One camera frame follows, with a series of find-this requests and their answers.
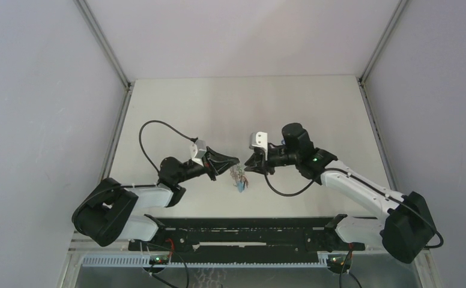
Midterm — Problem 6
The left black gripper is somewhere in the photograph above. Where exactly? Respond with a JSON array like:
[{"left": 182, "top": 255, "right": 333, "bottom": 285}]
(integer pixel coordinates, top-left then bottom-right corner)
[{"left": 175, "top": 146, "right": 238, "bottom": 184}]

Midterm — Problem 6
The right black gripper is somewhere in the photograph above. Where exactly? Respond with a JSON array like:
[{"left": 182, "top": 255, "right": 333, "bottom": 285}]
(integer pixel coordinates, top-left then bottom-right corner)
[{"left": 244, "top": 144, "right": 300, "bottom": 175}]

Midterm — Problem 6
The large keyring with key tags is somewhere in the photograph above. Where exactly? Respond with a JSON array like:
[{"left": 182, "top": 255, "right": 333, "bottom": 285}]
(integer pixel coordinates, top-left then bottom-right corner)
[{"left": 229, "top": 164, "right": 249, "bottom": 193}]

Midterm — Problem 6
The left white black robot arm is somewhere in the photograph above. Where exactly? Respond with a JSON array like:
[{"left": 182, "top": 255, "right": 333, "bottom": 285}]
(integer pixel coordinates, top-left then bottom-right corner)
[{"left": 71, "top": 147, "right": 240, "bottom": 250}]

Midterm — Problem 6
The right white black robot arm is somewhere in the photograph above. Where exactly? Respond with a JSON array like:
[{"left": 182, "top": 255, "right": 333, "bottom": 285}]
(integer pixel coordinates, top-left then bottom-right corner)
[{"left": 244, "top": 122, "right": 444, "bottom": 263}]

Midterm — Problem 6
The left circuit board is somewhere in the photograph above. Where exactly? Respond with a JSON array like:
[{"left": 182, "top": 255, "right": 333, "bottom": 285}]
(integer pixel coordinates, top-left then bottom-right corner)
[{"left": 149, "top": 255, "right": 171, "bottom": 266}]

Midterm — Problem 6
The circuit board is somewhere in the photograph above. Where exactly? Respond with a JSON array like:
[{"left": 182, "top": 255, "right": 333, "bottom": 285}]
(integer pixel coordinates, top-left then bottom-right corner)
[
  {"left": 149, "top": 255, "right": 171, "bottom": 266},
  {"left": 327, "top": 256, "right": 351, "bottom": 274}
]

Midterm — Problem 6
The right circuit board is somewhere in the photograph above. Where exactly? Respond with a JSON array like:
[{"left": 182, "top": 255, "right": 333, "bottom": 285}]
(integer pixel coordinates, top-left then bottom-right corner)
[{"left": 327, "top": 256, "right": 351, "bottom": 274}]

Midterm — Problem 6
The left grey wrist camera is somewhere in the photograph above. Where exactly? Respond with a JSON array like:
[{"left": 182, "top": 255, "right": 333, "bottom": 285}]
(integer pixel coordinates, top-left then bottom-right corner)
[{"left": 190, "top": 139, "right": 207, "bottom": 167}]

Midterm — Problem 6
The right black camera cable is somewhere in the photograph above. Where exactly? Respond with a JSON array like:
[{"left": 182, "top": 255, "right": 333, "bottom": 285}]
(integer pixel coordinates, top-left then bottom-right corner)
[{"left": 263, "top": 151, "right": 444, "bottom": 250}]

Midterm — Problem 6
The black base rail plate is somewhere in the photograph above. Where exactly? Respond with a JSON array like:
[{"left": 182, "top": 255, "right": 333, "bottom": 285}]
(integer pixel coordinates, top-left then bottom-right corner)
[{"left": 128, "top": 217, "right": 365, "bottom": 263}]

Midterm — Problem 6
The left aluminium frame post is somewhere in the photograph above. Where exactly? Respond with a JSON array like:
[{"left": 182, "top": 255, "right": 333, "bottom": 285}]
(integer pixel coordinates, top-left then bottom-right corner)
[{"left": 73, "top": 0, "right": 132, "bottom": 179}]

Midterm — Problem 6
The aluminium frame post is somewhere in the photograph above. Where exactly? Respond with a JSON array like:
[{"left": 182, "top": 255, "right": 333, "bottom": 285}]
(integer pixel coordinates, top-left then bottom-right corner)
[
  {"left": 73, "top": 0, "right": 132, "bottom": 179},
  {"left": 357, "top": 0, "right": 411, "bottom": 190}
]

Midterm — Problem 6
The right aluminium frame post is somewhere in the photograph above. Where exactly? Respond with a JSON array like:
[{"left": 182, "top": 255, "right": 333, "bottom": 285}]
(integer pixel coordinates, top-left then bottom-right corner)
[{"left": 357, "top": 0, "right": 411, "bottom": 190}]

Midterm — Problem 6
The white slotted cable duct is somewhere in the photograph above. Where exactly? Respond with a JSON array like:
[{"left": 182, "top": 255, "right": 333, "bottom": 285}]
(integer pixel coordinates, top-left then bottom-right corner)
[{"left": 81, "top": 254, "right": 327, "bottom": 268}]

